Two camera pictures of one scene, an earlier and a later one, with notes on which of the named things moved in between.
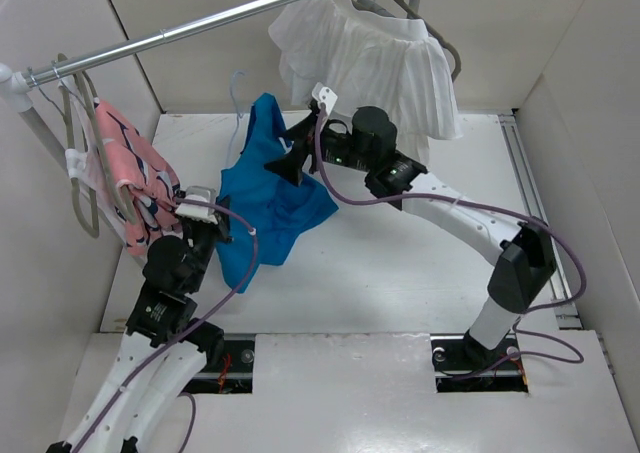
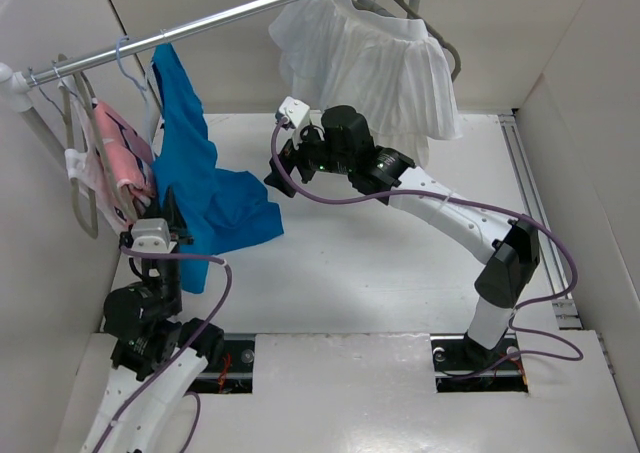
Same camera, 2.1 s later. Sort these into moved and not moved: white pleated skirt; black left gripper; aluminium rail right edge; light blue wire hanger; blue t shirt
Moved: blue t shirt; light blue wire hanger; black left gripper
Not moved: aluminium rail right edge; white pleated skirt
